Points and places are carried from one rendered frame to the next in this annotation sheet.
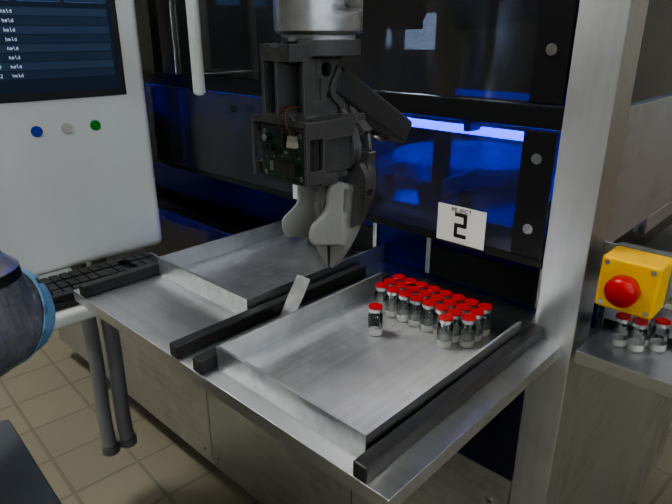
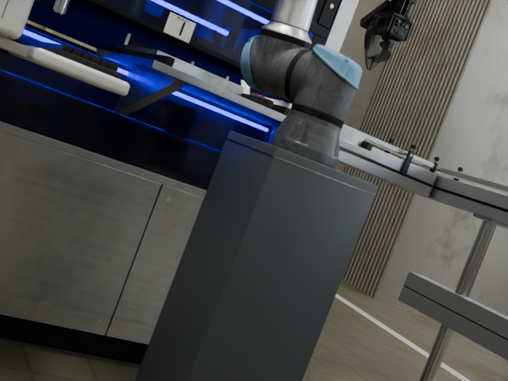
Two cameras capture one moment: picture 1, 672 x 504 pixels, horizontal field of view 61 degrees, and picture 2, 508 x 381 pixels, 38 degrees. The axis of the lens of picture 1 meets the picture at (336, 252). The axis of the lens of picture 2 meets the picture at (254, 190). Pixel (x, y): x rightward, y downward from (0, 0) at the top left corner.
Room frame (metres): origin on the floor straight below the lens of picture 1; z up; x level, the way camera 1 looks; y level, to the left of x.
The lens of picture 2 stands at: (0.12, 2.00, 0.76)
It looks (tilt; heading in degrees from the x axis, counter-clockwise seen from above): 3 degrees down; 287
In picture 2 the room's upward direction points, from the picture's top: 21 degrees clockwise
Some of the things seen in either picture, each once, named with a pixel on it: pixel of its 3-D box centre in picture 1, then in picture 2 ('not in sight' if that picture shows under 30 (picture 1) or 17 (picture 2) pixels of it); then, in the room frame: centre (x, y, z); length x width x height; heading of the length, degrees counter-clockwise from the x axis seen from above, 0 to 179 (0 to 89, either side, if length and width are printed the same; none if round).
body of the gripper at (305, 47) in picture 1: (313, 112); (394, 17); (0.51, 0.02, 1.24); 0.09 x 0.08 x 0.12; 137
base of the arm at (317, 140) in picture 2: not in sight; (309, 134); (0.50, 0.47, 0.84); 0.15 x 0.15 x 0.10
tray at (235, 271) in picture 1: (275, 258); (175, 70); (1.01, 0.12, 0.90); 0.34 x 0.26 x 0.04; 137
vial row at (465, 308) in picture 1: (430, 308); not in sight; (0.79, -0.14, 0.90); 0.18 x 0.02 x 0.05; 47
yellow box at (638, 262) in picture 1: (635, 279); not in sight; (0.69, -0.40, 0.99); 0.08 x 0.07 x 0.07; 137
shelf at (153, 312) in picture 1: (311, 312); (234, 103); (0.84, 0.04, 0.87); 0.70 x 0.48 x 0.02; 47
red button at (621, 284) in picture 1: (623, 290); not in sight; (0.66, -0.36, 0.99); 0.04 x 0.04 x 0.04; 47
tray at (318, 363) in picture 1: (374, 344); (294, 117); (0.69, -0.05, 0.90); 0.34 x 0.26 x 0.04; 136
